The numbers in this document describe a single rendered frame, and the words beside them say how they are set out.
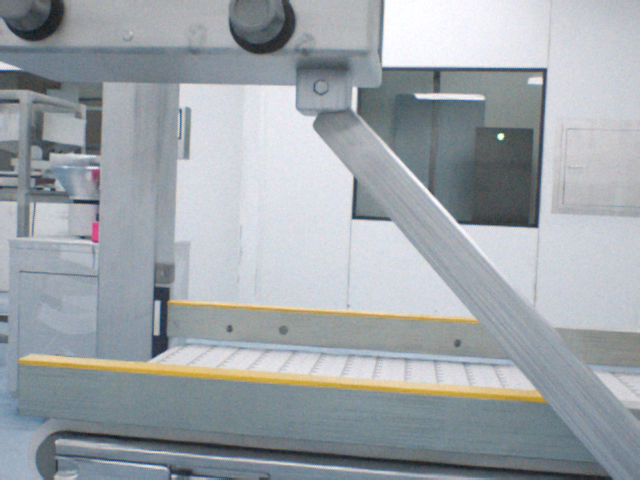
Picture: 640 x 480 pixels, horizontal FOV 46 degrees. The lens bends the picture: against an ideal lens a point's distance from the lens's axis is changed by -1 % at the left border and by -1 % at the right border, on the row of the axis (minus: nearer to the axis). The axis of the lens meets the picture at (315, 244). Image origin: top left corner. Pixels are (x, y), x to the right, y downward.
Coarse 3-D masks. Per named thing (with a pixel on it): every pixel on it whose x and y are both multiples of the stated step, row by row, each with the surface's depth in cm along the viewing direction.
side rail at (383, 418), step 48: (48, 384) 44; (96, 384) 43; (144, 384) 43; (192, 384) 42; (240, 384) 42; (288, 384) 42; (240, 432) 42; (288, 432) 42; (336, 432) 41; (384, 432) 41; (432, 432) 41; (480, 432) 40; (528, 432) 40
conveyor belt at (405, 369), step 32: (192, 352) 66; (224, 352) 67; (256, 352) 67; (288, 352) 68; (320, 352) 69; (480, 384) 59; (512, 384) 59; (608, 384) 60; (32, 448) 46; (288, 448) 44; (320, 448) 43; (352, 448) 43; (384, 448) 43
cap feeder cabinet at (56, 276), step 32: (32, 256) 318; (64, 256) 315; (96, 256) 312; (32, 288) 318; (64, 288) 315; (96, 288) 312; (32, 320) 319; (64, 320) 316; (96, 320) 313; (32, 352) 320; (64, 352) 317
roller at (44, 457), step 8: (56, 432) 46; (64, 432) 45; (72, 432) 45; (80, 432) 46; (48, 440) 45; (40, 448) 45; (48, 448) 45; (40, 456) 45; (48, 456) 45; (40, 464) 45; (48, 464) 45; (56, 464) 45; (40, 472) 45; (48, 472) 45; (56, 472) 45
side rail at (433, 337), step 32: (192, 320) 70; (224, 320) 70; (256, 320) 70; (288, 320) 69; (320, 320) 69; (352, 320) 68; (384, 320) 68; (416, 320) 68; (416, 352) 68; (448, 352) 67; (480, 352) 67; (576, 352) 66; (608, 352) 66
